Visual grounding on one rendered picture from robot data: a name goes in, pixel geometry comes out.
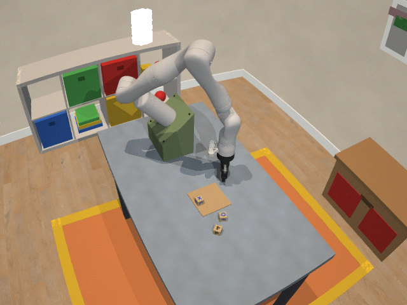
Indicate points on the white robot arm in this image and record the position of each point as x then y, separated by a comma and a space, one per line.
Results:
197, 58

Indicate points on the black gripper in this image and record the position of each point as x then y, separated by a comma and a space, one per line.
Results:
225, 162

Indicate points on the tan flat mat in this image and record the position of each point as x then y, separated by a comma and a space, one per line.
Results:
214, 199

